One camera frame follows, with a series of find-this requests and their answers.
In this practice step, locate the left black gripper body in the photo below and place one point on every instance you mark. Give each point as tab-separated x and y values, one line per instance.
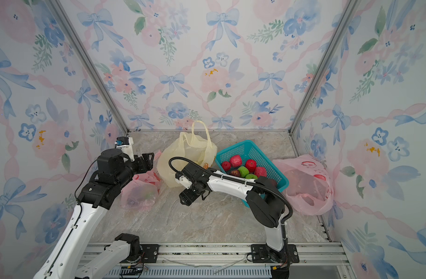
134	168

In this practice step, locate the green crinkled toy vegetable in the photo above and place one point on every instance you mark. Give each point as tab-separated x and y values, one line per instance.
244	172

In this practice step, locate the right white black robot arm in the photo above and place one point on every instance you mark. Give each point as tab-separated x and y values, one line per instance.
267	204

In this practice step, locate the yellow knotted plastic bag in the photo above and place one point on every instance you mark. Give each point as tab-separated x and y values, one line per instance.
201	151

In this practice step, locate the aluminium corner post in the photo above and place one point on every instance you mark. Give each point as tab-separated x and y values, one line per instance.
343	23
69	30

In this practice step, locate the left aluminium corner post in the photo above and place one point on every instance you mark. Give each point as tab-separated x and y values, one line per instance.
69	30

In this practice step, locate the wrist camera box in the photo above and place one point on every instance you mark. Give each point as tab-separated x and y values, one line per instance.
125	144
183	181

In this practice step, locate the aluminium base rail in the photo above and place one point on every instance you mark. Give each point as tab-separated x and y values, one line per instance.
318	260

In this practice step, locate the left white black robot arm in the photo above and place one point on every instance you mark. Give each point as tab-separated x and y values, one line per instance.
93	203

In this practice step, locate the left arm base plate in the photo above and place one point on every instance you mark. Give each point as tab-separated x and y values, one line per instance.
145	253

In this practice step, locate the right aluminium corner post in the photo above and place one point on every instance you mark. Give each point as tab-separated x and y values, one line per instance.
343	23

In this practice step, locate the dark red apple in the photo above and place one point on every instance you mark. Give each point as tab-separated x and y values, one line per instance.
235	173

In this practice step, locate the pink crinkled toy ball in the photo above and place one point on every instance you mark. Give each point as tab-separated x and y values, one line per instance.
260	172

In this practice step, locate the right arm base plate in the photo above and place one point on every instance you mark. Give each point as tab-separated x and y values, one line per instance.
261	253

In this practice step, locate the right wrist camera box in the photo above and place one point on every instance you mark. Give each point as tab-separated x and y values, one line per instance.
183	181

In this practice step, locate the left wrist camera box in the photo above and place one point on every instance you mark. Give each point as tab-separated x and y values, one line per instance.
125	144

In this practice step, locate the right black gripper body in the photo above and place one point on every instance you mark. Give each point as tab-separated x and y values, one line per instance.
191	193

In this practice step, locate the pink printed plastic bag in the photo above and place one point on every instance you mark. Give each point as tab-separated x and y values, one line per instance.
310	191

